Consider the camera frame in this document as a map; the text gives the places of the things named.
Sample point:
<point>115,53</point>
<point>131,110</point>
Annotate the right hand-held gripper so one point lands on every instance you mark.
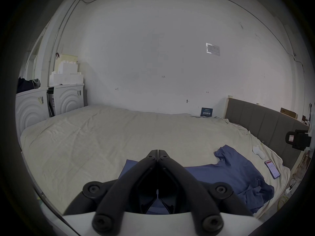
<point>312,139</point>

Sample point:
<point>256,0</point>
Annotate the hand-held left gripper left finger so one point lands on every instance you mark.
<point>115,200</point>

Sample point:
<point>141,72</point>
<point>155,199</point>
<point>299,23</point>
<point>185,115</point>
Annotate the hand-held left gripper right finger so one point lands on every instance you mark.
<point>199,200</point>

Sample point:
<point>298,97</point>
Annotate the brown carton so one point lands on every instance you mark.
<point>288,112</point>

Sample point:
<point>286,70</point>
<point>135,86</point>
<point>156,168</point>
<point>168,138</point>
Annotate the dark blue shirt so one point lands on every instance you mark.
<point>221,176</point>

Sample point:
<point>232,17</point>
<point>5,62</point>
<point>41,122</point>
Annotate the phone with red case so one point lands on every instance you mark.
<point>272,169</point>

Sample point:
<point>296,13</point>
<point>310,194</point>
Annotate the small white hand controller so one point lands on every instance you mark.
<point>257,151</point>

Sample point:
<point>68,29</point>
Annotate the grey padded headboard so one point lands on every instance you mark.
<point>258,123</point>

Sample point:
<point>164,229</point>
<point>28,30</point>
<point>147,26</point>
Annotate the bed with beige sheet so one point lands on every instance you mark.
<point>98,141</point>

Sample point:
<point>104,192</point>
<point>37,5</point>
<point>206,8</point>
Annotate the small dark blue card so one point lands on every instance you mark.
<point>207,112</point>

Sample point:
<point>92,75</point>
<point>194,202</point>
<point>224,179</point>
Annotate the white washing machine with dark cloth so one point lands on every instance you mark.
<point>30,109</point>

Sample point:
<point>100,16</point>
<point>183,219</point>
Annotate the white wall socket plate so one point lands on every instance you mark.
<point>213,49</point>

